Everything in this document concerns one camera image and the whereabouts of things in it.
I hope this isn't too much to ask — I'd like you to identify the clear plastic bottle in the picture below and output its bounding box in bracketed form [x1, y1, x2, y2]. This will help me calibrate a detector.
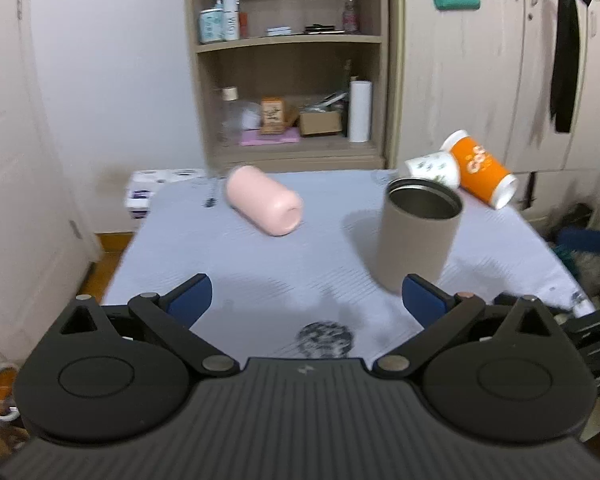
[217, 86, 246, 147]

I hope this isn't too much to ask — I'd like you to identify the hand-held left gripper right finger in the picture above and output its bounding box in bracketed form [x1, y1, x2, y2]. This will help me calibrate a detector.
[372, 274, 577, 380]

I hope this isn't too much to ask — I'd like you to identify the beige wardrobe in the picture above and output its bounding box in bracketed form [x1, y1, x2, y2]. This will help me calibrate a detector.
[389, 0, 600, 177]

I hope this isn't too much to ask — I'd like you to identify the white door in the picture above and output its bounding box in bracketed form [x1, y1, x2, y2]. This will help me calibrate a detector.
[0, 0, 102, 366]

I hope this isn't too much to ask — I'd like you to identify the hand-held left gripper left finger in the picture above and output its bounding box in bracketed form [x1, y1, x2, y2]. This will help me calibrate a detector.
[42, 274, 241, 377]

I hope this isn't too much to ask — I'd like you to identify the orange carton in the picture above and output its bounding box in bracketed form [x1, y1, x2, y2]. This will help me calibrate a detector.
[259, 98, 287, 135]

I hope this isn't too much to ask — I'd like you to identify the small cardboard box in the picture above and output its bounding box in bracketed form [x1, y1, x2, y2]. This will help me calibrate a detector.
[298, 108, 344, 137]

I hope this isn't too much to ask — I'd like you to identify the black hanging ribbon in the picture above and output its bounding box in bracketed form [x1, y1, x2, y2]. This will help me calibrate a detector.
[540, 0, 596, 134]

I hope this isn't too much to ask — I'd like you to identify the white tall carton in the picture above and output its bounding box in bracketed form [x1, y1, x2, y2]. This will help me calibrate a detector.
[222, 0, 244, 41]

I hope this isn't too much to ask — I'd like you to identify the toilet paper pack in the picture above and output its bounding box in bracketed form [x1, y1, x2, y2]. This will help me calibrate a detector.
[124, 167, 209, 221]

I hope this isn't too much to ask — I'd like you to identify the white paper roll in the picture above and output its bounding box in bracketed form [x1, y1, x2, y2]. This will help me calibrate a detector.
[347, 79, 374, 143]

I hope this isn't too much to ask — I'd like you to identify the pink cup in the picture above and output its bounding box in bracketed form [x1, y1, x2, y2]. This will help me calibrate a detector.
[224, 165, 304, 236]

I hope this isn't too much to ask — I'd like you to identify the light blue printed tablecloth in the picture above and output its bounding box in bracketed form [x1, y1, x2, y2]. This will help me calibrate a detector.
[100, 169, 597, 361]

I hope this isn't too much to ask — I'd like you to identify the orange paper cup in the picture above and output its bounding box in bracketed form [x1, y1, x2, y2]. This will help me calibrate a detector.
[440, 130, 519, 210]

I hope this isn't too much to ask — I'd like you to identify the grey-brown metal-lined cup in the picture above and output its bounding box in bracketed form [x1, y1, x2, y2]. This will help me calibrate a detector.
[375, 177, 465, 295]

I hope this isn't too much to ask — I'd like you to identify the pink flat pad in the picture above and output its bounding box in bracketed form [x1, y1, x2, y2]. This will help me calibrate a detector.
[239, 127, 301, 147]

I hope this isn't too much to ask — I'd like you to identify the white floral cup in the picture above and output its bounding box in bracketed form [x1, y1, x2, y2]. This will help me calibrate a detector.
[405, 151, 462, 189]

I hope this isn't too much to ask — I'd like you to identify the pink small bottle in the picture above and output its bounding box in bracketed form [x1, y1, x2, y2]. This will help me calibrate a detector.
[341, 0, 360, 35]

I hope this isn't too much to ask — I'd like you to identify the wooden bookshelf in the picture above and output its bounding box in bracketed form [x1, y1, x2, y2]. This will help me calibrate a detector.
[182, 0, 400, 177]

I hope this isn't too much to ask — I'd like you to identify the dark blue cloth pile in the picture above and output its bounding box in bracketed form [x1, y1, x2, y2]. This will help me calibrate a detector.
[547, 204, 600, 273]

